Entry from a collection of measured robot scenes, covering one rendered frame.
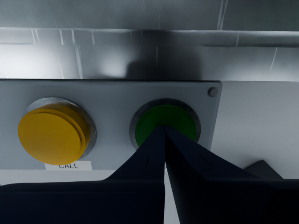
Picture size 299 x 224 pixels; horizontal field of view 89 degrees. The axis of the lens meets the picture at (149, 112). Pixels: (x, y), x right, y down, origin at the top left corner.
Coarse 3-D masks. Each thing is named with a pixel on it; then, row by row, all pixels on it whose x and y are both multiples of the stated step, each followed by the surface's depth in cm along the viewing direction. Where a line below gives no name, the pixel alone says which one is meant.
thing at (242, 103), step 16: (224, 80) 19; (224, 96) 20; (240, 96) 20; (256, 96) 20; (272, 96) 20; (288, 96) 20; (224, 112) 21; (240, 112) 21; (256, 112) 21; (272, 112) 21; (288, 112) 21
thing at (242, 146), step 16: (224, 128) 22; (240, 128) 22; (256, 128) 22; (272, 128) 22; (288, 128) 22; (224, 144) 23; (240, 144) 23; (256, 144) 23; (272, 144) 23; (288, 144) 23; (240, 160) 24; (256, 160) 24; (272, 160) 24; (288, 160) 24; (0, 176) 24; (16, 176) 24; (32, 176) 24; (48, 176) 25; (64, 176) 25; (80, 176) 25; (96, 176) 25; (288, 176) 25
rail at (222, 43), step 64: (0, 0) 8; (64, 0) 8; (128, 0) 8; (192, 0) 8; (256, 0) 8; (0, 64) 9; (64, 64) 9; (128, 64) 9; (192, 64) 9; (256, 64) 9
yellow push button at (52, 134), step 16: (32, 112) 9; (48, 112) 9; (64, 112) 9; (32, 128) 9; (48, 128) 9; (64, 128) 9; (80, 128) 9; (32, 144) 9; (48, 144) 9; (64, 144) 9; (80, 144) 9; (48, 160) 10; (64, 160) 10
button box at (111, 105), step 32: (0, 96) 9; (32, 96) 9; (64, 96) 9; (96, 96) 9; (128, 96) 9; (160, 96) 9; (192, 96) 9; (0, 128) 10; (96, 128) 10; (128, 128) 10; (0, 160) 11; (32, 160) 11; (96, 160) 11
